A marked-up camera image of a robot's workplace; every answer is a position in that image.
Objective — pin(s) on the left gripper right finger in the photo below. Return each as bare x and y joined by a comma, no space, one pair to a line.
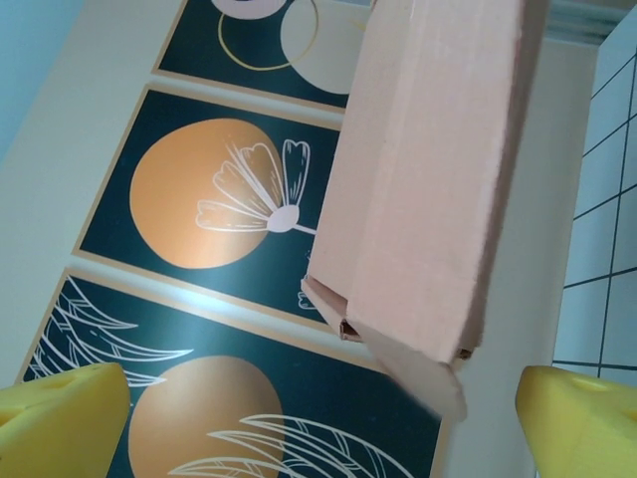
582,428

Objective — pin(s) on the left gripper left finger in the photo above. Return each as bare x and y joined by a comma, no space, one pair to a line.
55,428

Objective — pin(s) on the pink paper box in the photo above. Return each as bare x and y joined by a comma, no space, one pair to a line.
423,199

